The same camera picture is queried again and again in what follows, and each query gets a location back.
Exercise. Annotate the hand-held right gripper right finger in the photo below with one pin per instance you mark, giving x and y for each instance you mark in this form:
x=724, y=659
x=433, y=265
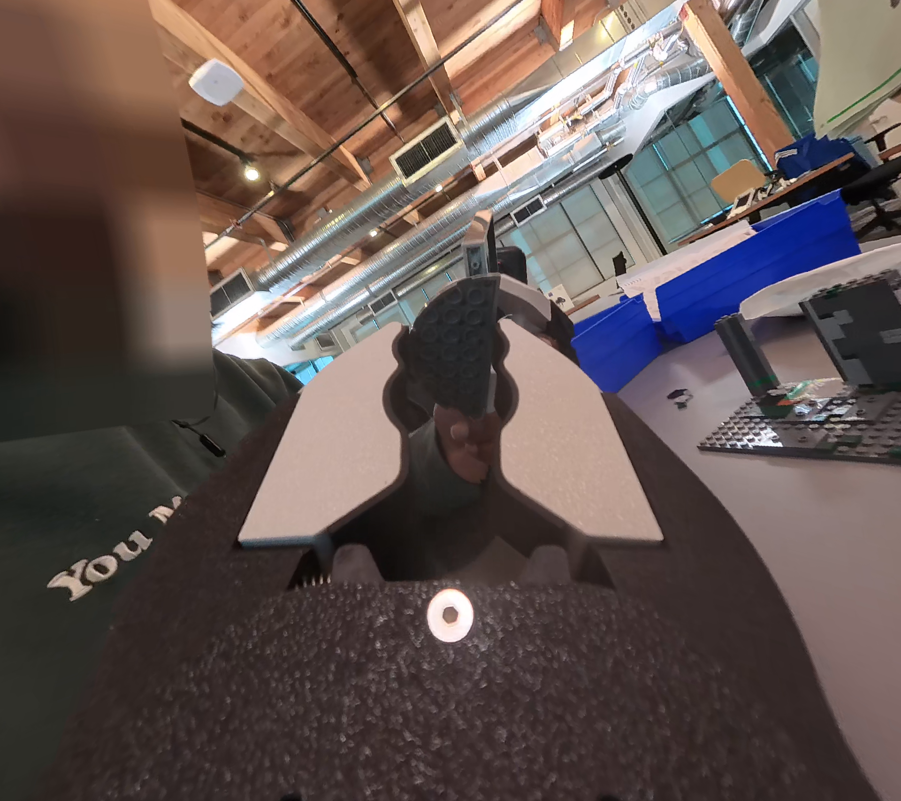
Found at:
x=577, y=463

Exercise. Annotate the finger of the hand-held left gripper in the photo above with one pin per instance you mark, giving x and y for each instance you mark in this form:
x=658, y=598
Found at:
x=526, y=304

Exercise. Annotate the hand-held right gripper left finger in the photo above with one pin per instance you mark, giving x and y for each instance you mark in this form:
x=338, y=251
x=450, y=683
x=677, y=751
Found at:
x=331, y=456

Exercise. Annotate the dark grey half-round plate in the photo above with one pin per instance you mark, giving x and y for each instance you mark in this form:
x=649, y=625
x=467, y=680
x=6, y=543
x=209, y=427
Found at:
x=457, y=343

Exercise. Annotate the person's left forearm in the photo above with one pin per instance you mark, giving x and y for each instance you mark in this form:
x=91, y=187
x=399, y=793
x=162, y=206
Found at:
x=429, y=487

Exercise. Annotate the small black brick piece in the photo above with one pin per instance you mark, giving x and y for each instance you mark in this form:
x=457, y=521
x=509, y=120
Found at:
x=680, y=397

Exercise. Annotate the black floor lamp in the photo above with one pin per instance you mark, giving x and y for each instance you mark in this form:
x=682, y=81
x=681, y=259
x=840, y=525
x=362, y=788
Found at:
x=637, y=209

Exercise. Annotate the white ceiling vent grille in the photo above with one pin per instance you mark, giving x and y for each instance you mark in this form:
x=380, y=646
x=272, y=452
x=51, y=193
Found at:
x=426, y=149

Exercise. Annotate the wooden chair back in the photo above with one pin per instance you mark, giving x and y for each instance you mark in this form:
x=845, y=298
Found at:
x=739, y=181

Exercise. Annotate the white paper bag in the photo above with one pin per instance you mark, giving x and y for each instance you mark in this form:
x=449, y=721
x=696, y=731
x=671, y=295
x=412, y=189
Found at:
x=781, y=297

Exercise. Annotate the person's green sweatshirt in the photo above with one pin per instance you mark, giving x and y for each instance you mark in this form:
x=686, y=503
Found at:
x=70, y=505

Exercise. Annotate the grey brick baseplate build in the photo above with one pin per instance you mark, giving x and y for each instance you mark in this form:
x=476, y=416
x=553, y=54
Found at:
x=845, y=350

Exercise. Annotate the cluttered wooden table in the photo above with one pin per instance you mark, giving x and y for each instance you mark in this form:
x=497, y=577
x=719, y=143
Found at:
x=795, y=192

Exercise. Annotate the blue tote bag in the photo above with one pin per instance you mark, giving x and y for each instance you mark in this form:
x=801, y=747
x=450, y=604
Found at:
x=816, y=151

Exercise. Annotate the black office chair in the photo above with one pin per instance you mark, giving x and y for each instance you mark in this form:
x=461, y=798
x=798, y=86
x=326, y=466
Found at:
x=873, y=188

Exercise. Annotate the silver ribbed air duct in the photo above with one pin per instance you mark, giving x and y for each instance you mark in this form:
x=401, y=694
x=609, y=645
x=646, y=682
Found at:
x=422, y=181

